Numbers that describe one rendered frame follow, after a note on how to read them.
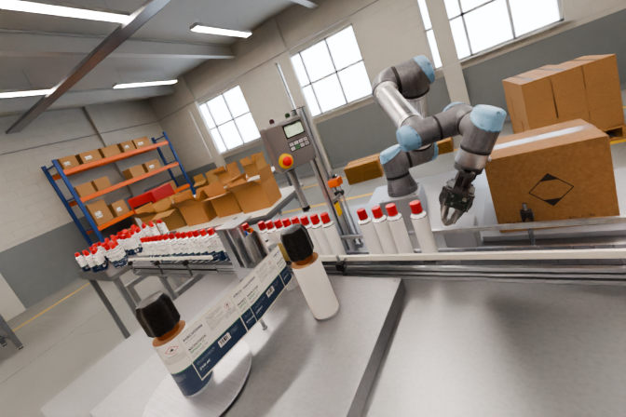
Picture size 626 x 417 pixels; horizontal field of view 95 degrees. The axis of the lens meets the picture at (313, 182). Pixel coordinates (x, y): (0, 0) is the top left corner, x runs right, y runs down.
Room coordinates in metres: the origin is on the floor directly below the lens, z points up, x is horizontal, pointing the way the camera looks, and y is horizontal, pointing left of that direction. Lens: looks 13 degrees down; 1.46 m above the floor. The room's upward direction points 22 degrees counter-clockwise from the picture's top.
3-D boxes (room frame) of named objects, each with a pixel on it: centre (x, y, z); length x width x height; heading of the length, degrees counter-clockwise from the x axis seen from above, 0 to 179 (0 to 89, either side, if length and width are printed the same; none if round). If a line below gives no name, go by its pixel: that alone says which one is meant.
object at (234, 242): (1.25, 0.39, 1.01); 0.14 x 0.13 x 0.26; 53
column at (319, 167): (1.21, -0.05, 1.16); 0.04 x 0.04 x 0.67; 53
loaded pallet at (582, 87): (3.55, -3.26, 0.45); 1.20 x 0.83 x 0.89; 152
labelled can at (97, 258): (2.65, 1.90, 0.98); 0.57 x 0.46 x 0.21; 143
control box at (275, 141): (1.20, 0.04, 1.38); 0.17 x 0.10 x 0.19; 108
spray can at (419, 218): (0.85, -0.28, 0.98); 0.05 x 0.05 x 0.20
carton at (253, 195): (2.90, 0.57, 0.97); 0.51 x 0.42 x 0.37; 156
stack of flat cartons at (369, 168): (5.25, -1.00, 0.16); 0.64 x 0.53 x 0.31; 65
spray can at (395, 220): (0.90, -0.21, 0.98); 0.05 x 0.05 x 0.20
